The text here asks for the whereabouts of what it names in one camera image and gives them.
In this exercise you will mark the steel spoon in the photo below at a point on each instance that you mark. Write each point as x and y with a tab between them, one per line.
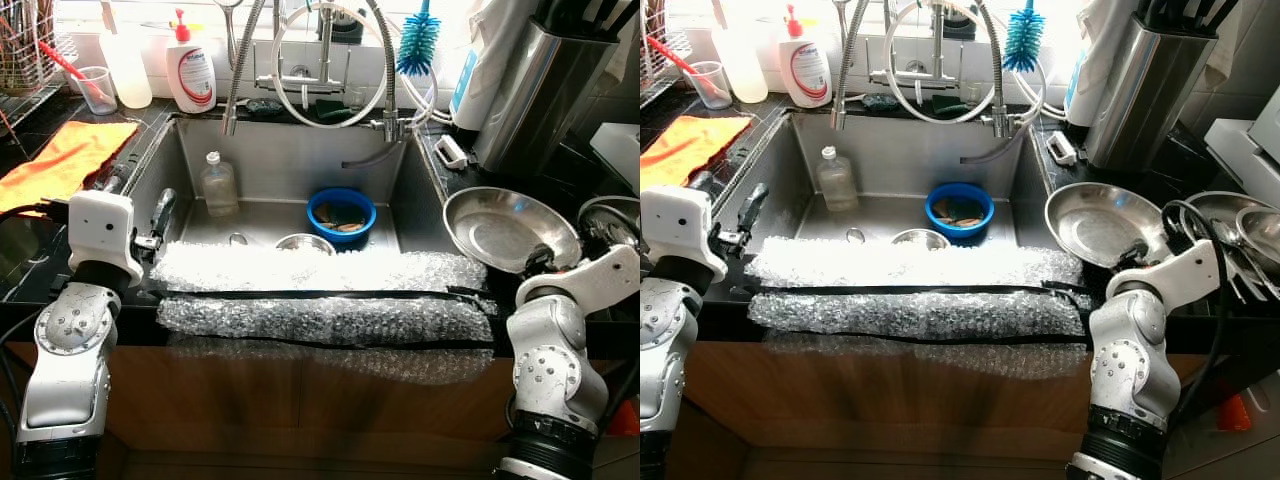
1255	265
1235	255

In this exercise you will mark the white ribbed appliance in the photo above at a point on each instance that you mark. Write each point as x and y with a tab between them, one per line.
618	155
1250	140

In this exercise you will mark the chrome spring faucet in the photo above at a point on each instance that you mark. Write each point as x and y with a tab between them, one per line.
240	70
850	65

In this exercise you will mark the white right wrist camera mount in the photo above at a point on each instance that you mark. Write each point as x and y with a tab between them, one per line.
590	280
1185	275

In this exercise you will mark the blue bottle brush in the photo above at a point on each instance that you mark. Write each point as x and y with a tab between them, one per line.
418	45
1024	42

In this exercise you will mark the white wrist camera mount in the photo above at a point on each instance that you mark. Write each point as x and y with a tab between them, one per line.
590	280
1185	275
680	225
100	230

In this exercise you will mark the green sponge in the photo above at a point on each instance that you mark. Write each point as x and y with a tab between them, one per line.
952	104
339	108

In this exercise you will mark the clear bubble wrap sheet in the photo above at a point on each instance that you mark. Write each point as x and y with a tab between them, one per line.
320	270
910	265

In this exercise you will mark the small white box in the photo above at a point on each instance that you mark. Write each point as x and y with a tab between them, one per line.
450	153
1062	149

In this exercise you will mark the dark sponge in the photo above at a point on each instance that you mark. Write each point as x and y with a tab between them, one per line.
265	107
880	103

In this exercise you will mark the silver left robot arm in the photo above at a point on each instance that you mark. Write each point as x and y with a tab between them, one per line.
665	375
65	380

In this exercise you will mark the red plastic stick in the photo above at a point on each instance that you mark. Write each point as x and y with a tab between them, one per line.
670	53
60	58

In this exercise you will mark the stainless steel sink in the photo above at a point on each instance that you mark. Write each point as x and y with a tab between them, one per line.
905	155
290	160

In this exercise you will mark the wooden sink cabinet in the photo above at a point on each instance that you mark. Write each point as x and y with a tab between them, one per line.
300	420
890	415

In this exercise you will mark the steel knife block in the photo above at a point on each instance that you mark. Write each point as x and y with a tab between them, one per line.
545	95
1155	95

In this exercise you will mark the orange cleaning cloth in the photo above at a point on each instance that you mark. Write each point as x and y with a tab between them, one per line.
690	145
65	160

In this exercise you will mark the blue plastic bowl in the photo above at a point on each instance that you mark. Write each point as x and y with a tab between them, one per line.
942	228
322	232

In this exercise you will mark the clear plastic cup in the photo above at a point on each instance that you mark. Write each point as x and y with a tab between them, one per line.
712	90
98	95

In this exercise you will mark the small steel bowl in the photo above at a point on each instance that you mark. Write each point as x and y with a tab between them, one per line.
1260	235

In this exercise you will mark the wide steel basin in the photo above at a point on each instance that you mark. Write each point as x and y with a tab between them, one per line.
500	225
1100	220

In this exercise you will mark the white container blue label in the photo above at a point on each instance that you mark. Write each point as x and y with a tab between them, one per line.
1090	65
478	70

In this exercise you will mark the translucent white bottle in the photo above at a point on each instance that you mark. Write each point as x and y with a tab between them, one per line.
128	65
742	60

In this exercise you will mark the white washing machine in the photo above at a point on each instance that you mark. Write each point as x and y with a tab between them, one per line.
1230	455

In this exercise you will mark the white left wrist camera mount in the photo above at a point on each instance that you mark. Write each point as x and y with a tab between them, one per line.
680	225
100	230

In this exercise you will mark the steel plate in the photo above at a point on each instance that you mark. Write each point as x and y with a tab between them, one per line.
1215	205
620	215

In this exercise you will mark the white red soap dispenser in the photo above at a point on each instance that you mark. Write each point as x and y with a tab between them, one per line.
806	70
192	75

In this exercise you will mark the small orange object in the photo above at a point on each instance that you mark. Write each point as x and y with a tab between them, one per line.
1235	412
625	420

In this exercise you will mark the clear plastic bottle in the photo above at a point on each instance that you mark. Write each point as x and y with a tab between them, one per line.
220	190
837	185

